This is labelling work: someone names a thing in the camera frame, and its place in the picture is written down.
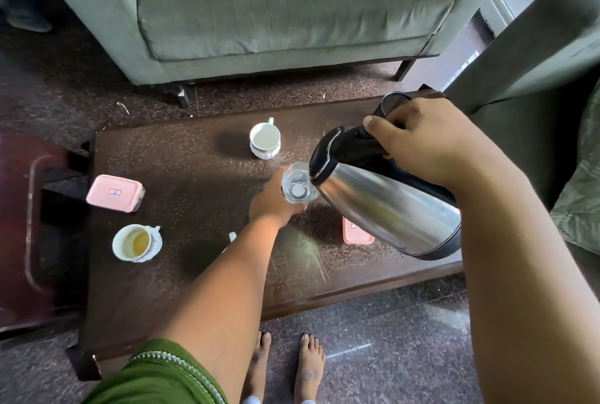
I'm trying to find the person's foot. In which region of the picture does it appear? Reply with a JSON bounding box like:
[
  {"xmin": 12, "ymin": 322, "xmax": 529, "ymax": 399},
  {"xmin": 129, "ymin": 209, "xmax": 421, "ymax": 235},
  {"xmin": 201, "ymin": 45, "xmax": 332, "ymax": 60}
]
[
  {"xmin": 241, "ymin": 331, "xmax": 273, "ymax": 404},
  {"xmin": 294, "ymin": 333, "xmax": 326, "ymax": 404},
  {"xmin": 4, "ymin": 11, "xmax": 53, "ymax": 34}
]

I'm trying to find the grey-green armchair seat cushion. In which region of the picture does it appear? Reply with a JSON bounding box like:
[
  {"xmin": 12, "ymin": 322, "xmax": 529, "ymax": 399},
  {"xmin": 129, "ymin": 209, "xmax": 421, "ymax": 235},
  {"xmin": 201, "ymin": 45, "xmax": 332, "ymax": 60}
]
[{"xmin": 132, "ymin": 0, "xmax": 454, "ymax": 62}]

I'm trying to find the person's right hand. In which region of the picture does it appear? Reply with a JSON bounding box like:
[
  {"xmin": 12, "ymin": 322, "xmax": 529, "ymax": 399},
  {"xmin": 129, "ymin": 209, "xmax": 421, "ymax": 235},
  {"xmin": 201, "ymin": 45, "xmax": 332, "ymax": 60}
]
[{"xmin": 363, "ymin": 98, "xmax": 505, "ymax": 194}]

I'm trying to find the dark red wooden chair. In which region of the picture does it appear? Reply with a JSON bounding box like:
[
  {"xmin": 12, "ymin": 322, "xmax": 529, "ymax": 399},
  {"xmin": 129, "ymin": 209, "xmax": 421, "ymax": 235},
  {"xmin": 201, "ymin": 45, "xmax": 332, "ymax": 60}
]
[{"xmin": 0, "ymin": 131, "xmax": 91, "ymax": 340}]

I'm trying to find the dark wooden coffee table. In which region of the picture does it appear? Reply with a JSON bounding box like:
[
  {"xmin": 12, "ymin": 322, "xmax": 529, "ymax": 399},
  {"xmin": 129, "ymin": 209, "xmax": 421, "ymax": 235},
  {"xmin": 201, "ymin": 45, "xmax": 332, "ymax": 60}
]
[{"xmin": 66, "ymin": 88, "xmax": 469, "ymax": 382}]

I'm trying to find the white cup with tea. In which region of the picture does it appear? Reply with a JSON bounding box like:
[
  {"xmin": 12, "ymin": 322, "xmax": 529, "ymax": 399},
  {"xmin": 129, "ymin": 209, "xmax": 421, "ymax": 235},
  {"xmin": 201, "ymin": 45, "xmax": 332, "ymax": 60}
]
[{"xmin": 112, "ymin": 224, "xmax": 161, "ymax": 263}]

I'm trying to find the patterned green cushion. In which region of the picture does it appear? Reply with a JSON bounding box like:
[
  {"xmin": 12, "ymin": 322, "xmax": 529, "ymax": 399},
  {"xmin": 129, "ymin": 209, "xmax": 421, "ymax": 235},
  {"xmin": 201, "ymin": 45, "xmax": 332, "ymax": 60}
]
[{"xmin": 549, "ymin": 82, "xmax": 600, "ymax": 257}]

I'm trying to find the green sleeve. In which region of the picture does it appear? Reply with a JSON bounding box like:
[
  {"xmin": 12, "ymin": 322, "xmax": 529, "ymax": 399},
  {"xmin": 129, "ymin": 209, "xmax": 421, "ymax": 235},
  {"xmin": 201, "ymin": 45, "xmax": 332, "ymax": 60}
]
[{"xmin": 82, "ymin": 338, "xmax": 230, "ymax": 404}]

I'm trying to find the clear drinking glass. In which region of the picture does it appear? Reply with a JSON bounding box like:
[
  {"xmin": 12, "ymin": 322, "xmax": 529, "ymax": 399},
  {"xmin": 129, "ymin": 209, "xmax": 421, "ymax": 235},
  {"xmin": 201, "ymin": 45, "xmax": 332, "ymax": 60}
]
[{"xmin": 281, "ymin": 162, "xmax": 321, "ymax": 205}]

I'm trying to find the empty white cup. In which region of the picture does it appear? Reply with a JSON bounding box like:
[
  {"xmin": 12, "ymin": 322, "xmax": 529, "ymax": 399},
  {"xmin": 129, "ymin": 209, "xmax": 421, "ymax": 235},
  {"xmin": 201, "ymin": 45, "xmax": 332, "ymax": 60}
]
[{"xmin": 249, "ymin": 118, "xmax": 281, "ymax": 154}]

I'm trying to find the grey-green fabric armchair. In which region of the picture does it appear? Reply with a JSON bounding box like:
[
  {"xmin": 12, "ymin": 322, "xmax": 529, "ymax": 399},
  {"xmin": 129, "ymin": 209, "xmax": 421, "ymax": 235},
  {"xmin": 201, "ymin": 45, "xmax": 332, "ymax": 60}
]
[{"xmin": 23, "ymin": 0, "xmax": 526, "ymax": 88}]

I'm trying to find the person's left hand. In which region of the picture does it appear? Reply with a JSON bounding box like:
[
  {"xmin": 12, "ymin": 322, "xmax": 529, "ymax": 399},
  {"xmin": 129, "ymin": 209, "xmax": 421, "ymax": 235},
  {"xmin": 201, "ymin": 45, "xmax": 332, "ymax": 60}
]
[{"xmin": 248, "ymin": 166, "xmax": 308, "ymax": 229}]

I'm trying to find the grey-green fabric sofa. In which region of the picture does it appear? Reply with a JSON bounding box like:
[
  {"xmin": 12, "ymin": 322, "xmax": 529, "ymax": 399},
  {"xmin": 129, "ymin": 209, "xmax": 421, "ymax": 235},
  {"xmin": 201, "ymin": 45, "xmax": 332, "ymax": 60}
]
[{"xmin": 443, "ymin": 0, "xmax": 600, "ymax": 302}]

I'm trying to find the person's left foot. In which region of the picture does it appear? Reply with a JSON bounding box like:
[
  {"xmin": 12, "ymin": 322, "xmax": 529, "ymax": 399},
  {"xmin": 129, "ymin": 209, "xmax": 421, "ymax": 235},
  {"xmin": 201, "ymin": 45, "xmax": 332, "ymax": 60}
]
[{"xmin": 241, "ymin": 331, "xmax": 273, "ymax": 404}]

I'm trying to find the metal tea strainer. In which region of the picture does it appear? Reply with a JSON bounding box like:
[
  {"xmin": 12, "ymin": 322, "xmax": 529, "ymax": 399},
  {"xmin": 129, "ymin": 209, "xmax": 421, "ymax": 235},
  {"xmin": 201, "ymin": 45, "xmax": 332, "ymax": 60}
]
[{"xmin": 372, "ymin": 91, "xmax": 412, "ymax": 119}]

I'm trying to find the person's left forearm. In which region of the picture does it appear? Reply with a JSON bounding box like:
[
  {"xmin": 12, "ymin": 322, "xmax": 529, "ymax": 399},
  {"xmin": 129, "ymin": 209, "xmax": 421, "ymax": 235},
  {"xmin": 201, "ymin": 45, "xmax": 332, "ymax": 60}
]
[{"xmin": 159, "ymin": 214, "xmax": 292, "ymax": 404}]

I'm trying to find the person's right forearm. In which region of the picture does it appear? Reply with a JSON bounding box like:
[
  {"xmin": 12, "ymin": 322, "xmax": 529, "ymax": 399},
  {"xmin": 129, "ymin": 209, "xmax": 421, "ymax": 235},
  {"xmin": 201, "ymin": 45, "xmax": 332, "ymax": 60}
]
[{"xmin": 450, "ymin": 150, "xmax": 600, "ymax": 404}]

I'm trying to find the pink lidded container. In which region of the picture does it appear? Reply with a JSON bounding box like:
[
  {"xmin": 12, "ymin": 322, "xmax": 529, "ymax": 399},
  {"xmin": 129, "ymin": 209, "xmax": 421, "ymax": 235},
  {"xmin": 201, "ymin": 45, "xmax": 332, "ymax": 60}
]
[
  {"xmin": 342, "ymin": 216, "xmax": 376, "ymax": 246},
  {"xmin": 86, "ymin": 174, "xmax": 146, "ymax": 213}
]

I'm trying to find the person's right foot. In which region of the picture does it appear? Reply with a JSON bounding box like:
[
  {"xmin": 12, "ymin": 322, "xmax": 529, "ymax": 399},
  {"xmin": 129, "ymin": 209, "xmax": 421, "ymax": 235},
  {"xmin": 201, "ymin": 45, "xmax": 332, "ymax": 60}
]
[{"xmin": 294, "ymin": 333, "xmax": 326, "ymax": 404}]

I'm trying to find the steel kettle with black handle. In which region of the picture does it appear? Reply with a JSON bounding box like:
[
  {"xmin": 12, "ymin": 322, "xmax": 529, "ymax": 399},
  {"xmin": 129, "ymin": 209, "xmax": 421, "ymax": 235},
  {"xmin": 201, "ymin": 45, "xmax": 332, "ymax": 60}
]
[{"xmin": 308, "ymin": 125, "xmax": 463, "ymax": 262}]

